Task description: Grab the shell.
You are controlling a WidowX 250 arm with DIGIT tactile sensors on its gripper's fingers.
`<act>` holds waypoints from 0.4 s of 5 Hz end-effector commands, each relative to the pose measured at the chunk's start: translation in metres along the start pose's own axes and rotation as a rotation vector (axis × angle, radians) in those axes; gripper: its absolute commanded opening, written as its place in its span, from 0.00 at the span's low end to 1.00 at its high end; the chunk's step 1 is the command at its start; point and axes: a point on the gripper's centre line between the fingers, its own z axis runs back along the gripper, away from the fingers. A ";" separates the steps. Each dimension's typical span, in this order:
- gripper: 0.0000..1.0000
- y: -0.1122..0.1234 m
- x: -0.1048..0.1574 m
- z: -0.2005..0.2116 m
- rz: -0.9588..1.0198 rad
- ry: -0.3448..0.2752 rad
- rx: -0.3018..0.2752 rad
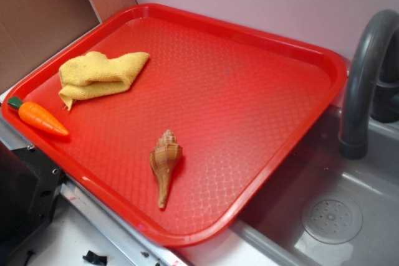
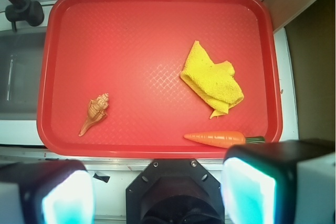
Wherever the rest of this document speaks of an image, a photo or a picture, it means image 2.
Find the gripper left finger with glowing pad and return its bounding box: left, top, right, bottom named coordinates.
left=1, top=160, right=95, bottom=223

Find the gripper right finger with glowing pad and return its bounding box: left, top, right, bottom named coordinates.
left=221, top=138, right=335, bottom=223

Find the orange spiral sea shell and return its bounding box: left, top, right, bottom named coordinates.
left=78, top=93, right=109, bottom=137

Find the black tape scrap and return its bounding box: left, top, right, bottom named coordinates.
left=93, top=172, right=110, bottom=183

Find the orange plastic toy carrot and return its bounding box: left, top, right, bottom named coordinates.
left=183, top=131, right=265, bottom=148

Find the yellow folded cloth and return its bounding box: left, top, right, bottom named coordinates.
left=180, top=40, right=244, bottom=119

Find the grey metal sink basin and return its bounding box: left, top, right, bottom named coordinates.
left=0, top=28, right=46, bottom=120

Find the red plastic tray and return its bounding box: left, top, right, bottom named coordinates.
left=37, top=0, right=282, bottom=159

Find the dark sink faucet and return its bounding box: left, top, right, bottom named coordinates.
left=5, top=0, right=45, bottom=32

